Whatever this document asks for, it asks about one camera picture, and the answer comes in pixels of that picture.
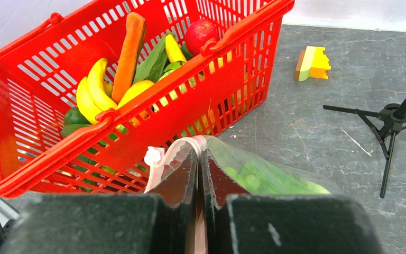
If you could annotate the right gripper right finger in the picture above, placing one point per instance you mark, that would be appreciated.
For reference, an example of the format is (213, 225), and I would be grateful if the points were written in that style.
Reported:
(239, 222)

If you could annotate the yellow mango toy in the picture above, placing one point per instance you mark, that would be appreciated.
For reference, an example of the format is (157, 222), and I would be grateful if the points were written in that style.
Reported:
(135, 90)

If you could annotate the microphone on black tripod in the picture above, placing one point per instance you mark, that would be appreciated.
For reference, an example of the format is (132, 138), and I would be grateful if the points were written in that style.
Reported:
(385, 125)

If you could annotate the clear zip top bag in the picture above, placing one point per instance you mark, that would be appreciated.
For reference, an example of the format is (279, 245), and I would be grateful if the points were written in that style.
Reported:
(160, 162)

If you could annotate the yellow banana bunch toy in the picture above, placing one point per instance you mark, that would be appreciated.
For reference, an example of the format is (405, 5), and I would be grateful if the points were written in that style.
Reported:
(91, 96)

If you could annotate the red plastic basket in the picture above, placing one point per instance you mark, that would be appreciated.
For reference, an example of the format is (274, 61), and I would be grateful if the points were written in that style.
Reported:
(40, 72)

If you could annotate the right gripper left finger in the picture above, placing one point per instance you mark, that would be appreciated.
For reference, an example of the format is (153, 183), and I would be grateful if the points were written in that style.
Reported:
(160, 221)

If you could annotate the orange carrot toy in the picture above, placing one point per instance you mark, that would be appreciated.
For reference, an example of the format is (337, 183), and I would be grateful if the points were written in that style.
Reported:
(133, 43)

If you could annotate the red apple toy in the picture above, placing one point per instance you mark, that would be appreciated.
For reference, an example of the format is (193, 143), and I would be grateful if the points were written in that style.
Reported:
(198, 33)

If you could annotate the green grapes toy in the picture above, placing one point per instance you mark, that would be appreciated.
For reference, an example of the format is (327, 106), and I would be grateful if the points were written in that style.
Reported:
(261, 179)

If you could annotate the yellow corn toy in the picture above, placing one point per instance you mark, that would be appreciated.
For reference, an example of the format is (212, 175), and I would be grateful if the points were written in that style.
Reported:
(173, 50)

